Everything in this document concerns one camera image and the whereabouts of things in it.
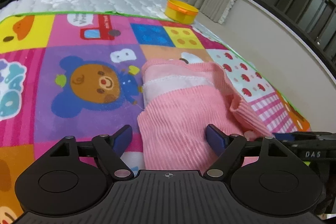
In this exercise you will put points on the yellow container with orange lid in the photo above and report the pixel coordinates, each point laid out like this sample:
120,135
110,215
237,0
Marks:
181,15

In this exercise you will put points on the colourful cartoon printed blanket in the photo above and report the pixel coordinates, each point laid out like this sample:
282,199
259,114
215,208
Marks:
78,37

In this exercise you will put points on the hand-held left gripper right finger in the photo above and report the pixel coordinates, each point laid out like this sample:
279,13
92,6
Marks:
214,138

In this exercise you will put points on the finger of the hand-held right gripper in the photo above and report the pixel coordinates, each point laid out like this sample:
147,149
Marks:
286,136

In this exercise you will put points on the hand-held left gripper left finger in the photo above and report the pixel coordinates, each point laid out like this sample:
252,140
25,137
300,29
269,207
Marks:
123,138

